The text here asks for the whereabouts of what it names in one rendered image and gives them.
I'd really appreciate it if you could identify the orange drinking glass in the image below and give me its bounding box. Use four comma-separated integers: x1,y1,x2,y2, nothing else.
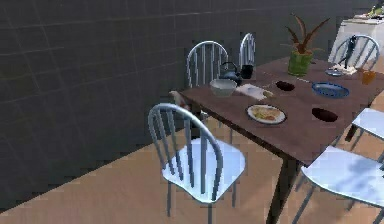
361,69,377,86

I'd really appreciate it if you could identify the white cabinet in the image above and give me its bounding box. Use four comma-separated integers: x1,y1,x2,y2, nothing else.
327,14,384,65

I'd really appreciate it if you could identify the white cloth napkin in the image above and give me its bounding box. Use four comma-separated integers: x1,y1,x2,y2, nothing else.
235,83,275,101

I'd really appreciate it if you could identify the blue plate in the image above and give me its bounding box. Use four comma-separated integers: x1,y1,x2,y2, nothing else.
311,81,350,99

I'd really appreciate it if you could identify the pale blue spindle-back chair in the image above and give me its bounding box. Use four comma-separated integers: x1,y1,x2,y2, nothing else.
329,34,381,72
185,40,230,89
147,102,247,224
238,32,257,70
333,107,384,163
292,145,384,224

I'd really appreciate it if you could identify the dark blue kettle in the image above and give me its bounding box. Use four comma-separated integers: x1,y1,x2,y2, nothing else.
218,61,243,87

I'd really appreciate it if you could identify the white bowl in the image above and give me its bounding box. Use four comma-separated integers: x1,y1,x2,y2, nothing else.
209,78,238,98

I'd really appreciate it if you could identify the brown wooden dining table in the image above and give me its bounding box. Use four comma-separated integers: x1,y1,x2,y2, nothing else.
178,56,384,224

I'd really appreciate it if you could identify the black statuette on white base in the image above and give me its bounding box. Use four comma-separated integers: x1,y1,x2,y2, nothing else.
333,34,358,75

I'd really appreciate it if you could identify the pale rounded object with red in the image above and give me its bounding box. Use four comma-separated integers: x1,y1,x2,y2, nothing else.
168,90,192,111

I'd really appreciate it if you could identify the small grey plate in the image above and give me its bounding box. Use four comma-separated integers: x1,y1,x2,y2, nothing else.
324,68,345,77

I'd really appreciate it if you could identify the white plate with food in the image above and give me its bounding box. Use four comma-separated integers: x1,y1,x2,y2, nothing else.
246,104,287,126

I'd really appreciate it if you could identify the dark brown oval dish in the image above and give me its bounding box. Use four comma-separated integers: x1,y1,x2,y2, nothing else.
311,107,339,123
275,80,296,92

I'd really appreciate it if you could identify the house plant in green pot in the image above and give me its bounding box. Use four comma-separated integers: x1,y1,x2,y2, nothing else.
280,13,332,78

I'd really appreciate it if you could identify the black mug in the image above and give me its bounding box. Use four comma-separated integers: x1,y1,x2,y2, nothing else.
240,64,254,80

